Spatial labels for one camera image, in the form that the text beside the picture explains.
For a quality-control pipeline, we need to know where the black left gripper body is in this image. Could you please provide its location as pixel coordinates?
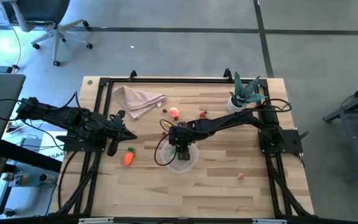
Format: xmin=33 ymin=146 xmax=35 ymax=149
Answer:
xmin=106 ymin=110 xmax=127 ymax=157

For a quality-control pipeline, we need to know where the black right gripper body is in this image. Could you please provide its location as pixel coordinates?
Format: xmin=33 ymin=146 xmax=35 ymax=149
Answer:
xmin=168 ymin=121 xmax=198 ymax=147

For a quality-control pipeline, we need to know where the clear plastic tupperware container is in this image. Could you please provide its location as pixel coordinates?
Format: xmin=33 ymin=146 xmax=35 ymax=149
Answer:
xmin=160 ymin=138 xmax=200 ymax=175

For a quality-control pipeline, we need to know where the orange toy carrot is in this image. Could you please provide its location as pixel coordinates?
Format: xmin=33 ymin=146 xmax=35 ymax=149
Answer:
xmin=123 ymin=147 xmax=135 ymax=167

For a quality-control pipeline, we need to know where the beige folded cloth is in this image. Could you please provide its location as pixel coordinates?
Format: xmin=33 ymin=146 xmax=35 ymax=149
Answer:
xmin=112 ymin=85 xmax=168 ymax=121

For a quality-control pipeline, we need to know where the white printed paper sheet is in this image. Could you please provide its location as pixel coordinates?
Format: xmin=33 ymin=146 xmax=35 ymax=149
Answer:
xmin=37 ymin=130 xmax=70 ymax=162

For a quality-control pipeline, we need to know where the snake plant in white pot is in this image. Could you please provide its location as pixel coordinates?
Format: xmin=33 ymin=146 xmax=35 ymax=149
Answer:
xmin=227 ymin=71 xmax=269 ymax=114

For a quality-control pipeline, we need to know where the white cylinder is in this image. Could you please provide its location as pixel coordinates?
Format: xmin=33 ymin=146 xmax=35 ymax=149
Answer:
xmin=39 ymin=173 xmax=57 ymax=184

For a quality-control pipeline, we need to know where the black desk beam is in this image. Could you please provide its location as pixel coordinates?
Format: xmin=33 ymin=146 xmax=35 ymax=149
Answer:
xmin=0 ymin=139 xmax=63 ymax=174

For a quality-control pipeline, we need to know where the office chair with white base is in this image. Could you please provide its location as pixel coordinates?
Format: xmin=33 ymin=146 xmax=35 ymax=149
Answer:
xmin=0 ymin=0 xmax=93 ymax=67

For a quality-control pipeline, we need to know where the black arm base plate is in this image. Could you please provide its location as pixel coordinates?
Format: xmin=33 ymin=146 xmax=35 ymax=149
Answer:
xmin=56 ymin=129 xmax=105 ymax=152
xmin=258 ymin=129 xmax=304 ymax=155

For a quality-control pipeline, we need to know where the black aluminium table frame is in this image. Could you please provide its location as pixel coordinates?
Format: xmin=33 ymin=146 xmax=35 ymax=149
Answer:
xmin=50 ymin=67 xmax=315 ymax=218

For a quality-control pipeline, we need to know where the silver aluminium frame post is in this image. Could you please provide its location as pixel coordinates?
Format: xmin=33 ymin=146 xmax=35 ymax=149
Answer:
xmin=252 ymin=218 xmax=287 ymax=224
xmin=78 ymin=217 xmax=114 ymax=224

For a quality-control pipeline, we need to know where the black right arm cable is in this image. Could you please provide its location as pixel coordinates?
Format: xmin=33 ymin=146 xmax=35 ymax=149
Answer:
xmin=261 ymin=98 xmax=293 ymax=113

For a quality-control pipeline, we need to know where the grey metal table frame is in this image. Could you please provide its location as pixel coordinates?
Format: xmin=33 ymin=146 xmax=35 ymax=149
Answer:
xmin=323 ymin=77 xmax=358 ymax=183

